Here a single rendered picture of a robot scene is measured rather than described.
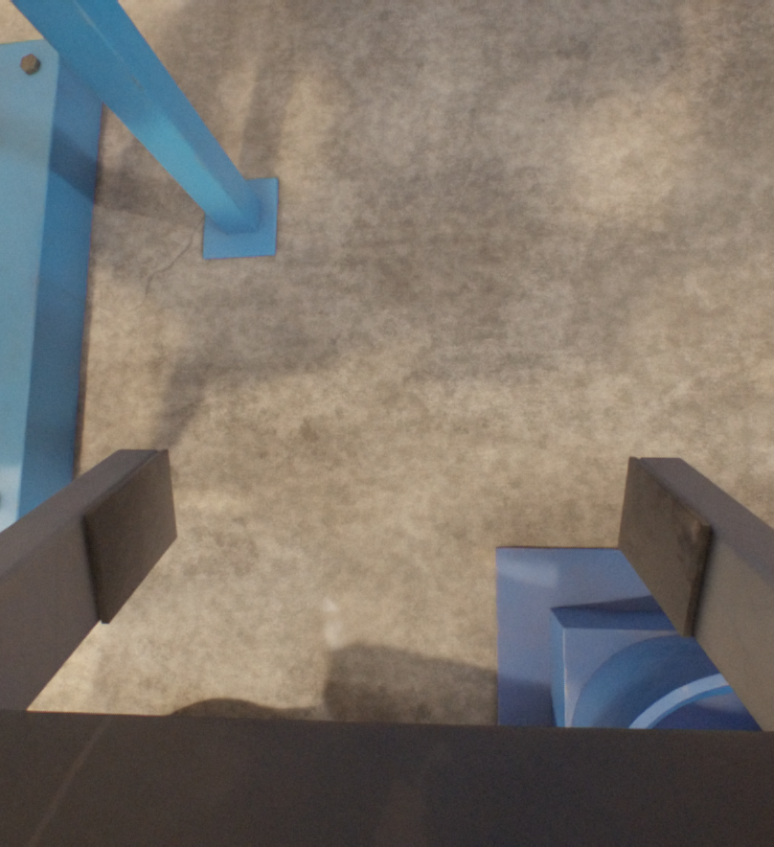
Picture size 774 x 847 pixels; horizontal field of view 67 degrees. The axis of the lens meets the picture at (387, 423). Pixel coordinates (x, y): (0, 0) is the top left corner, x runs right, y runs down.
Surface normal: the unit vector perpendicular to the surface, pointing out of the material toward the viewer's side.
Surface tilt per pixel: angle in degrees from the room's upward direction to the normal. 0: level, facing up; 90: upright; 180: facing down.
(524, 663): 0
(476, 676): 0
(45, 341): 90
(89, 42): 90
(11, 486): 0
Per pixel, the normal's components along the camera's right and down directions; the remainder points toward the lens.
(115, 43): 0.99, -0.01
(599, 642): -0.14, -0.13
